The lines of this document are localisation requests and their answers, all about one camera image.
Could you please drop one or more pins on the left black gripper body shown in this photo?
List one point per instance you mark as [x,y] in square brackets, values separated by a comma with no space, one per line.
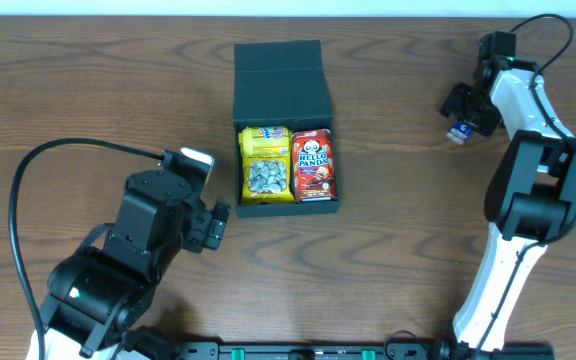
[208,226]

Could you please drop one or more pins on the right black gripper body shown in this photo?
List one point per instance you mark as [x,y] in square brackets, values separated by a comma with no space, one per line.
[466,107]

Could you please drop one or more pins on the blue Eclipse mints packet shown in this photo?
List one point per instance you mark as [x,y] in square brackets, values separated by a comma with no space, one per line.
[460,132]

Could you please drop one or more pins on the yellow Hacks candy bag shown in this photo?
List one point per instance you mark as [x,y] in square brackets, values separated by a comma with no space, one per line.
[266,178]

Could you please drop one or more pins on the red Hello Panda box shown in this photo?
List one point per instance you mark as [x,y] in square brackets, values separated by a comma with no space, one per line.
[313,166]

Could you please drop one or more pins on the black gift box with lid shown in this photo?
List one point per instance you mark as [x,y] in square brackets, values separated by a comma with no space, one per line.
[281,84]

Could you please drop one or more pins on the yellow Mentos candy tub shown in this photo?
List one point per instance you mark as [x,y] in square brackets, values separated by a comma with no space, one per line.
[265,141]

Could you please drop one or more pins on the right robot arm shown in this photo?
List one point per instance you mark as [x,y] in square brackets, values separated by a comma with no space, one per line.
[530,202]

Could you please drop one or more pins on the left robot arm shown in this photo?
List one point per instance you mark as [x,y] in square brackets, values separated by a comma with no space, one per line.
[97,293]

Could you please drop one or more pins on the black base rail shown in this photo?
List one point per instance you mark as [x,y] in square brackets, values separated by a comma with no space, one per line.
[406,350]

